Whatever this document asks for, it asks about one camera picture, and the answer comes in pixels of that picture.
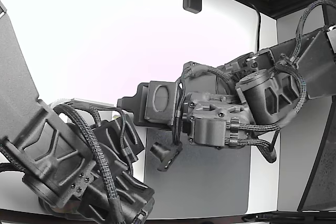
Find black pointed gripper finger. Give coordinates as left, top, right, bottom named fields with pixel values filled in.
left=117, top=82, right=176, bottom=131

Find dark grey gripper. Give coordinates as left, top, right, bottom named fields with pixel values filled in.
left=144, top=80, right=256, bottom=151

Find grey mat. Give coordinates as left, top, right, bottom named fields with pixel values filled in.
left=143, top=126, right=252, bottom=216

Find thin black camera wires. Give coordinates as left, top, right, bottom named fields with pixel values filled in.
left=172, top=68, right=194, bottom=147

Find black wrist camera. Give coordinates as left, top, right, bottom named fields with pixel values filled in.
left=150, top=142, right=184, bottom=172

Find braided cable bundle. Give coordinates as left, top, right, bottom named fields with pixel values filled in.
left=51, top=103, right=124, bottom=224
left=228, top=66, right=308, bottom=163

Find thin black wall cable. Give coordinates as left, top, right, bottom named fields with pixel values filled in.
left=246, top=2, right=262, bottom=53

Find braided cable loop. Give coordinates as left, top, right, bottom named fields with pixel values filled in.
left=295, top=0, right=336, bottom=63

